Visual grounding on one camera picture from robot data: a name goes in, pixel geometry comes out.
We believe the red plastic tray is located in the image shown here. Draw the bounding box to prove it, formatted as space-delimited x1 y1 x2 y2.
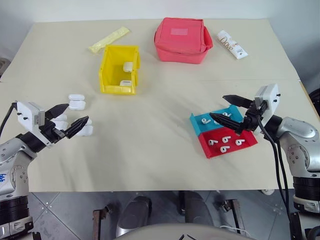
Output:
198 128 258 160

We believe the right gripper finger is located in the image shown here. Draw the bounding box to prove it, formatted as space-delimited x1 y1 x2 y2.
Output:
222 94 254 109
209 112 245 132

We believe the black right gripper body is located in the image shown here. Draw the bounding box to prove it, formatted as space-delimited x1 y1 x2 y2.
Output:
235 99 267 136

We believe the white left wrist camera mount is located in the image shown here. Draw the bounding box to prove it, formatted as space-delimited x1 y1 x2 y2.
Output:
15 101 55 149

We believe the rusty metal bracket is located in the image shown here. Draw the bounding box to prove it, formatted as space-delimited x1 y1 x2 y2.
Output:
218 198 242 235
92 204 111 240

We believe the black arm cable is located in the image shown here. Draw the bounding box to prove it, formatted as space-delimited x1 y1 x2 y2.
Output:
256 116 296 240
0 101 20 138

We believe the blue plastic tray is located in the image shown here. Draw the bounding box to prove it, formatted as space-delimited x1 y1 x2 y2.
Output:
189 104 245 137

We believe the thin white cable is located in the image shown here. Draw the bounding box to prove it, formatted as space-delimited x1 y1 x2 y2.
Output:
219 224 248 236

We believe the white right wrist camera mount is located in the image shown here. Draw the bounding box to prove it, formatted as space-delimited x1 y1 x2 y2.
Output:
253 83 281 136

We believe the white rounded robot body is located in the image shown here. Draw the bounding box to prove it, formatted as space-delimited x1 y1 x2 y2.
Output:
117 221 253 240

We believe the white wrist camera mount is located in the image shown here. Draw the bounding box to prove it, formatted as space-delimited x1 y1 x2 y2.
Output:
253 83 281 136
15 101 55 149

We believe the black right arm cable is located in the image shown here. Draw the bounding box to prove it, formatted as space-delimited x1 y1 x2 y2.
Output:
256 116 296 240

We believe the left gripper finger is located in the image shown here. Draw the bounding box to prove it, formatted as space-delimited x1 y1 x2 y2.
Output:
65 115 90 140
45 103 69 120

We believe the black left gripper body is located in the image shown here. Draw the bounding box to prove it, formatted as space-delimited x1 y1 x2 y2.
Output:
39 109 69 145

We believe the yellow plastic bin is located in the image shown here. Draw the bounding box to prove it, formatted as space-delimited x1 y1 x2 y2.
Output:
98 44 141 96

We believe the white Dove packet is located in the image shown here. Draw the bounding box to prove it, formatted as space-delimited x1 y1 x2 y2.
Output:
216 29 249 60

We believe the pale yellow snack packet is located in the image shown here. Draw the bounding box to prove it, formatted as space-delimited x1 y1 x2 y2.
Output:
88 26 131 54

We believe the red fabric pouch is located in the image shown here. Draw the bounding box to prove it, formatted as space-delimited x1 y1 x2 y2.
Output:
153 16 214 65

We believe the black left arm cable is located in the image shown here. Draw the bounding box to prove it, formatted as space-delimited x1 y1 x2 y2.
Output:
0 101 20 138

